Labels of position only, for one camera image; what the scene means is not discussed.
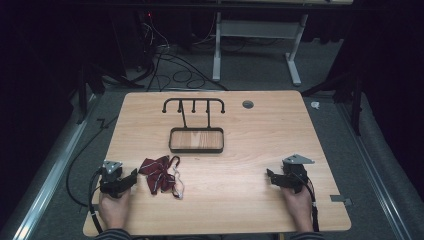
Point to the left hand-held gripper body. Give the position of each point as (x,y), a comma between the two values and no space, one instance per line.
(111,176)

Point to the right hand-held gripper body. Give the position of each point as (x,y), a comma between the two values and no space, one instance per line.
(295,175)

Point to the dark red striped bow tie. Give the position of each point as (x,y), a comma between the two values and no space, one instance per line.
(159,175)

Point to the black metal hook rack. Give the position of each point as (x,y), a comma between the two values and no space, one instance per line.
(196,140)

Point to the person's left hand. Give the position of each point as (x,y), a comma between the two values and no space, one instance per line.
(114,210)

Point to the person's right hand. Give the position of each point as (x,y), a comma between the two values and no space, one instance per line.
(297,208)

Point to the grey tape piece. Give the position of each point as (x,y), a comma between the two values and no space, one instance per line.
(340,199)

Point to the small white crumpled scrap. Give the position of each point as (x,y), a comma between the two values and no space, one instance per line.
(315,105)

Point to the black metal stand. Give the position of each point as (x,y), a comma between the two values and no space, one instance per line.
(87,83)
(356,96)

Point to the aluminium floor rail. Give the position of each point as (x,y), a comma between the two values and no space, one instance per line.
(376,173)
(50,180)

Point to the white metal desk frame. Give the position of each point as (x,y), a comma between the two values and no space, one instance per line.
(256,29)

